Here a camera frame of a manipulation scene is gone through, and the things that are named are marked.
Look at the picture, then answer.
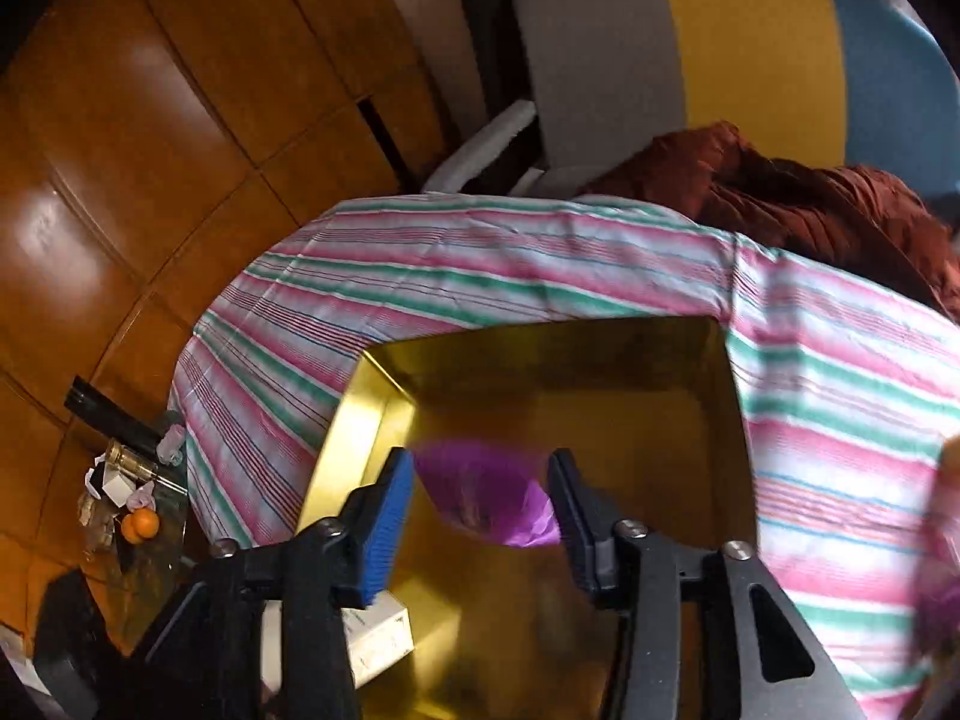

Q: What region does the purple snack packet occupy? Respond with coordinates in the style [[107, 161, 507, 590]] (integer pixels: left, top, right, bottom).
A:
[[412, 440, 560, 550]]

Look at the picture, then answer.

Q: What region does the white medicine box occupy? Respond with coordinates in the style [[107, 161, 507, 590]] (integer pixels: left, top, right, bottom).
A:
[[260, 592, 415, 699]]

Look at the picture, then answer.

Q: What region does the gold rectangular box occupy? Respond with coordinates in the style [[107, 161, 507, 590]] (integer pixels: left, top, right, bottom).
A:
[[301, 316, 757, 718]]

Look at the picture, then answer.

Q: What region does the orange tangerine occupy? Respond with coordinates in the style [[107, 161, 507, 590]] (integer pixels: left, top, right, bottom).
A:
[[121, 507, 161, 544]]

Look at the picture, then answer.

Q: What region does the glass side table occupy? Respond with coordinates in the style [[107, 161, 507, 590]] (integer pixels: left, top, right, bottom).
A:
[[78, 439, 189, 652]]

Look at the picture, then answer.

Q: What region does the striped pink green bedsheet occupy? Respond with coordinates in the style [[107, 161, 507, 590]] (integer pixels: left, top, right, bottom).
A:
[[171, 193, 958, 718]]

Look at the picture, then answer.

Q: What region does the rust brown quilted jacket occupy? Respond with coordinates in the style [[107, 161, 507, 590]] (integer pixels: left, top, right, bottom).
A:
[[579, 121, 958, 320]]

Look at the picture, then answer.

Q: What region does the grey yellow blue chair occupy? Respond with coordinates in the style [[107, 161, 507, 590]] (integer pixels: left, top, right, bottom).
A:
[[428, 0, 958, 203]]

